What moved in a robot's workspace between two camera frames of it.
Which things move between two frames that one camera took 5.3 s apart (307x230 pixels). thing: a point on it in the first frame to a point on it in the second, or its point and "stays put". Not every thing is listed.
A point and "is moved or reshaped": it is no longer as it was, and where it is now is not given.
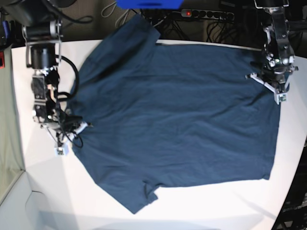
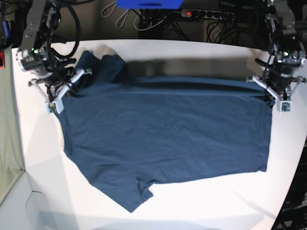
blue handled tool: (6, 27) stays put
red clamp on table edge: (2, 60) stays put
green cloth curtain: (11, 154) stays put
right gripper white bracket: (280, 97) to (284, 102)
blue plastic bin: (149, 4) stays put
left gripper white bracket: (63, 143) to (57, 103)
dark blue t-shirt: (163, 116) is moved or reshaped
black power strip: (207, 14) stays put
